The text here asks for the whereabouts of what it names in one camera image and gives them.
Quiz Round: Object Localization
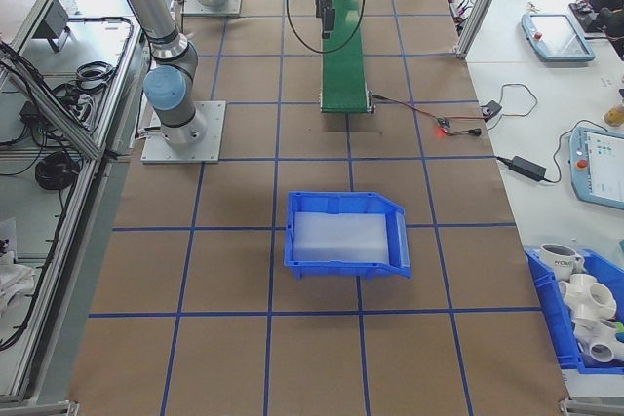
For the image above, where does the green belt conveyor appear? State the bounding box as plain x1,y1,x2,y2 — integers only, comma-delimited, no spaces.
319,0,376,116

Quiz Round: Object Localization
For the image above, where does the white foam pad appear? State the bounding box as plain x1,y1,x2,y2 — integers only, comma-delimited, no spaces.
291,210,404,264

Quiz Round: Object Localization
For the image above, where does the grey blue teach pendant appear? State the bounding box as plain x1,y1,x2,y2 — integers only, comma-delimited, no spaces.
520,11,597,64
567,124,624,207

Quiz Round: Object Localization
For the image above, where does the blue plastic bin with foam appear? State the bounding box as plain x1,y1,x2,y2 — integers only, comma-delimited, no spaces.
284,190,412,281

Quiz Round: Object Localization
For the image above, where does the grey metal box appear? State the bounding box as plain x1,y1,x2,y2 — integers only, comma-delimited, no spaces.
33,0,74,52

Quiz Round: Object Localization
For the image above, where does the black handheld device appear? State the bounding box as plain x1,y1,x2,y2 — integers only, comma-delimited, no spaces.
582,6,624,42

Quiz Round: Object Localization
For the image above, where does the small black adapter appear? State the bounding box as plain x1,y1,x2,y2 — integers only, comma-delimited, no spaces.
19,103,43,125

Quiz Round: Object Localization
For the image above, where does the white printed mug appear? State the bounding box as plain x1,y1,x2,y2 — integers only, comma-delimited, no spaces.
539,243,586,276

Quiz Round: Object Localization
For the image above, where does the blue bin with pipe fittings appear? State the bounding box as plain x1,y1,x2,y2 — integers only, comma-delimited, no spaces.
524,245,624,373

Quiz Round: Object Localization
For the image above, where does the white PVC pipe fitting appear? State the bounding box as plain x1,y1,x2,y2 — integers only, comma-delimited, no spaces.
558,272,618,322
572,318,624,366

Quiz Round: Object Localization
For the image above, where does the white cloth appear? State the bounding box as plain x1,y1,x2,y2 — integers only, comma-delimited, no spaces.
0,218,35,320

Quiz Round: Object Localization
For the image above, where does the red black conveyor power cable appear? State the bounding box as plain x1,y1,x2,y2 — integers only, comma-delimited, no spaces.
372,93,445,124

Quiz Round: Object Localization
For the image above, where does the aluminium profile post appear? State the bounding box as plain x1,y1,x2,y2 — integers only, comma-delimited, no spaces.
455,0,511,60

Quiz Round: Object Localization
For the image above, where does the small black box with cable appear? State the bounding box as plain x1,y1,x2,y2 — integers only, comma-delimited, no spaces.
448,83,537,121

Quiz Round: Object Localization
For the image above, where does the black cable bundle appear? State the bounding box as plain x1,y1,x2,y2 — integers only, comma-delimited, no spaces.
75,62,118,94

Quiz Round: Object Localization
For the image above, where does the black power adapter with cord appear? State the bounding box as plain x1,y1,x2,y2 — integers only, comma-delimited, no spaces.
494,118,624,184

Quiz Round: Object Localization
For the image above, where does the metal V-shaped frame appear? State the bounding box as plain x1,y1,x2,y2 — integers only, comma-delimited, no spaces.
0,0,152,402

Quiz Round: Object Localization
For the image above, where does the black coiled cable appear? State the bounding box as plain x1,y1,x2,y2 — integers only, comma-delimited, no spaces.
36,152,82,191

